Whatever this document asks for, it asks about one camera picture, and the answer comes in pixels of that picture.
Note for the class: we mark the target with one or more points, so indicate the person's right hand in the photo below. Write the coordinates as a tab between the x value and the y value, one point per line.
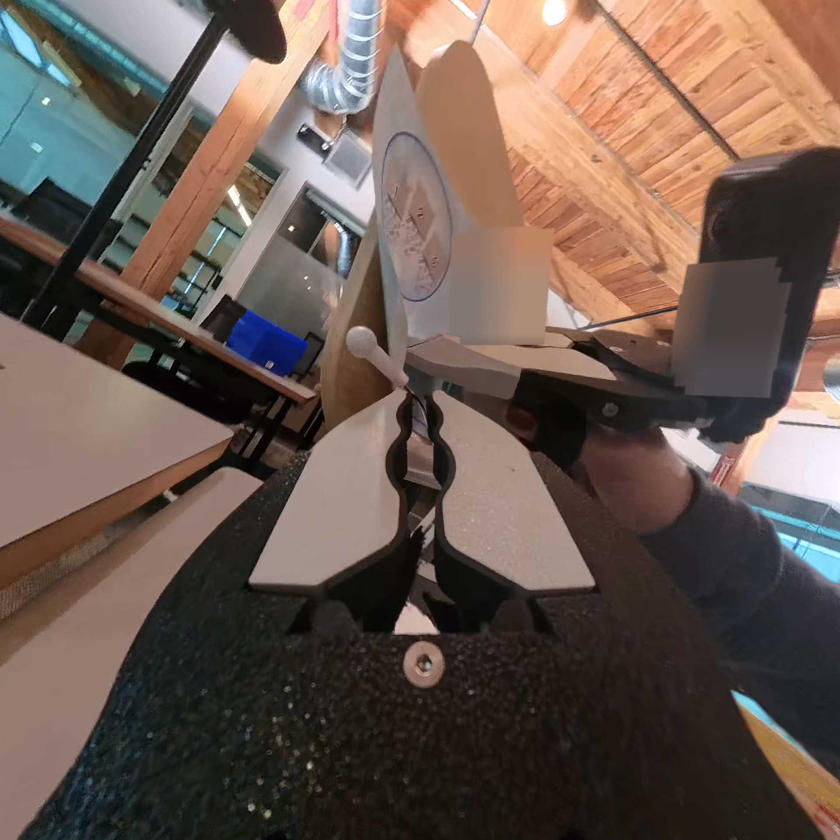
630	472

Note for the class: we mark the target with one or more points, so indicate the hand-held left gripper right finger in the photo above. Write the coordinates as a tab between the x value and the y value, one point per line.
512	518

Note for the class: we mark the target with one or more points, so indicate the blue plastic bin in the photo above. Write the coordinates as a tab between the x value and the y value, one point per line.
262	341

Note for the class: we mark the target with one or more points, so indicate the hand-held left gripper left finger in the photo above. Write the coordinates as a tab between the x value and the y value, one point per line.
334	512

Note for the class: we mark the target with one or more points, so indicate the silver ventilation duct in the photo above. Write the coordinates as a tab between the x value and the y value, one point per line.
354	46

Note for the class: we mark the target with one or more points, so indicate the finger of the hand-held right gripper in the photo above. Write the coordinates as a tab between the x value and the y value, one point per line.
558	362
472	371

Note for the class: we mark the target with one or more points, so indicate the round ceiling light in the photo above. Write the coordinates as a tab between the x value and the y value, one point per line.
554	10

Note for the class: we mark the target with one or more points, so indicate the black stand pole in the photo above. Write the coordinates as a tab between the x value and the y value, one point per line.
131	170

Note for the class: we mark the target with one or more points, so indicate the grey wall vent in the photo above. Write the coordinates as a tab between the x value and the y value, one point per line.
348	161

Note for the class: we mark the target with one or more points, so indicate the person's right forearm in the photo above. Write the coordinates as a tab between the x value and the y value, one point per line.
754	590

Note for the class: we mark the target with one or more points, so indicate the wooden pillar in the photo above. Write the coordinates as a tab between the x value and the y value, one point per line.
216	170

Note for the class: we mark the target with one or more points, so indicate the yellow printed box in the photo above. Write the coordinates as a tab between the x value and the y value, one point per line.
794	768

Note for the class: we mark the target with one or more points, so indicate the long wooden table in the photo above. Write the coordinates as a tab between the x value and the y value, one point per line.
164	315

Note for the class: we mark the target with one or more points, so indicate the white top wooden table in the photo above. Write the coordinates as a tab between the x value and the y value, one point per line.
79	420
72	630

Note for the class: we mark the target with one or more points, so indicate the white knobbed lego piece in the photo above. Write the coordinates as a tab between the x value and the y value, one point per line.
362	342

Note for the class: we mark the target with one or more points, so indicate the black chair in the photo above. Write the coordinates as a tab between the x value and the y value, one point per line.
220	318

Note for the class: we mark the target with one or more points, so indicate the cardboard box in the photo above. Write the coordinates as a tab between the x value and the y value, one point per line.
410	131

